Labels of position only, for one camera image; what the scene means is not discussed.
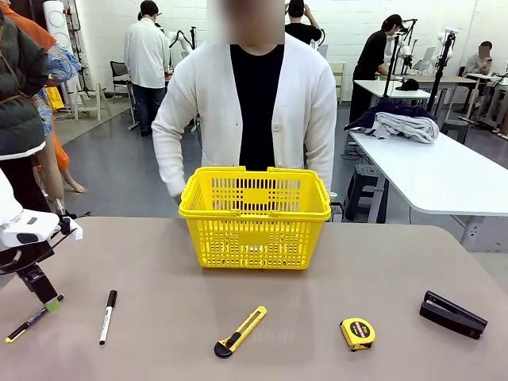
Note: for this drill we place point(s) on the black stapler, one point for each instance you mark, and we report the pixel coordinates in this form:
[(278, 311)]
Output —
[(452, 319)]

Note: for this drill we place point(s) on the pile of clothes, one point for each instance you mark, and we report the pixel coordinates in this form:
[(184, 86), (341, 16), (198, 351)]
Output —
[(391, 105)]

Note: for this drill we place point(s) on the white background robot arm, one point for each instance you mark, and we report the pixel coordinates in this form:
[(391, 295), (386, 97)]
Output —
[(180, 39)]

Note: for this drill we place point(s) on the small grey plastic stool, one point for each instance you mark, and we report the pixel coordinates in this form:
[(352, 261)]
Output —
[(455, 129)]

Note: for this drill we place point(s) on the background person in white shirt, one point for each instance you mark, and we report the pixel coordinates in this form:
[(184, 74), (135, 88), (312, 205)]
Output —
[(147, 55)]

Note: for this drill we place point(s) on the white background table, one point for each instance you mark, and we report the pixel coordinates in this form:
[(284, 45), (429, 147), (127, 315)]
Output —
[(389, 89)]

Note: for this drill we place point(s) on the grey white clothes pile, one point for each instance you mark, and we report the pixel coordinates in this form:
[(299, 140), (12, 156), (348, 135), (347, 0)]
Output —
[(409, 125)]

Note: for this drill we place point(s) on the figure in dark padded jacket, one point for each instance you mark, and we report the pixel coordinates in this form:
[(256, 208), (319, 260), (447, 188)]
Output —
[(20, 99)]

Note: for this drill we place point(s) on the dark office chair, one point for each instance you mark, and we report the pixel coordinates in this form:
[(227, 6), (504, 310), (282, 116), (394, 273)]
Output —
[(119, 77)]

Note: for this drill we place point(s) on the dark grey plastic stool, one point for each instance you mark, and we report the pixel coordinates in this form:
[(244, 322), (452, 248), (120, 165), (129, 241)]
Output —
[(363, 190)]

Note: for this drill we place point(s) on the white marker pen black cap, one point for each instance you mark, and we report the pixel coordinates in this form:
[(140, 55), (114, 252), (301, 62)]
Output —
[(107, 321)]

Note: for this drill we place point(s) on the wooden top background desk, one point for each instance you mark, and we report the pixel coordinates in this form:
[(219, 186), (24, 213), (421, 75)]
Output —
[(448, 78)]

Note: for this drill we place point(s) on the white wooden step stool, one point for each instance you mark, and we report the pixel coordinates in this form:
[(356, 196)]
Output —
[(89, 99)]

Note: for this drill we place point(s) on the white tower appliance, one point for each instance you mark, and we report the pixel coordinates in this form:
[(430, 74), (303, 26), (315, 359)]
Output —
[(57, 24)]

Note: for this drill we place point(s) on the black highlighter pen yellow cap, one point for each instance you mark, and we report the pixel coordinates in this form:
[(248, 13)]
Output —
[(24, 326)]

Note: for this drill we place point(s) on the bare mannequin legs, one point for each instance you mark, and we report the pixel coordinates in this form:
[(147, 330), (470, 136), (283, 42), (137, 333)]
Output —
[(53, 174)]

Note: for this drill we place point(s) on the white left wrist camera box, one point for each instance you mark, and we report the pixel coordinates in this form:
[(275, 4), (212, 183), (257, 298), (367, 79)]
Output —
[(35, 224)]

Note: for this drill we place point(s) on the blue patterned garment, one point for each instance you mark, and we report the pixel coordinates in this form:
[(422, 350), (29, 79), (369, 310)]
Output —
[(61, 67)]

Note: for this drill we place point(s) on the background person in black shirt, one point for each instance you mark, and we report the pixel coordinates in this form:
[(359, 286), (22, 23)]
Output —
[(299, 28)]

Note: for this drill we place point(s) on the orange garment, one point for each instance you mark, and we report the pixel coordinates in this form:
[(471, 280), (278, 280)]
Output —
[(37, 29)]

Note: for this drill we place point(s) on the person in white cardigan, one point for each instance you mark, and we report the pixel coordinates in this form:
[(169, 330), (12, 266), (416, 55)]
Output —
[(309, 99)]

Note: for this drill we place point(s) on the person's right hand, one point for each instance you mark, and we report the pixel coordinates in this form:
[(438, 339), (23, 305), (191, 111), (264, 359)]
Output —
[(177, 197)]

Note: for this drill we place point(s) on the yellow tape measure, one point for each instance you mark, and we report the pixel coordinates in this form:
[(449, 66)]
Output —
[(359, 333)]

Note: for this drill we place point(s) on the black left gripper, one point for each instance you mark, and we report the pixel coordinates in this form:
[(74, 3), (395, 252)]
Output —
[(21, 256)]

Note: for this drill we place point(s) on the yellow plastic shopping basket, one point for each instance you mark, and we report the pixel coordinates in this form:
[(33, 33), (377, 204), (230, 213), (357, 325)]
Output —
[(254, 238)]

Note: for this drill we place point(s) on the yellow floor sign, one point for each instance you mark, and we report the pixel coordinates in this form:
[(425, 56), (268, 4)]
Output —
[(55, 97)]

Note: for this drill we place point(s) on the black tripod stand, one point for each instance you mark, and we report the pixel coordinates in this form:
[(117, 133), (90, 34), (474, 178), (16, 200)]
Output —
[(442, 67), (393, 59)]

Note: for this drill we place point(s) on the background person black clothes cap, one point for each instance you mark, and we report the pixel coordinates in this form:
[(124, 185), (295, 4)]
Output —
[(371, 67)]

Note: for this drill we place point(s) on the seated background person grey top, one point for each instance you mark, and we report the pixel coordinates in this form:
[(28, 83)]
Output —
[(478, 59)]

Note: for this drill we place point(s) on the yellow black utility knife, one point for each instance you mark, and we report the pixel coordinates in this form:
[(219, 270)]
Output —
[(242, 327)]

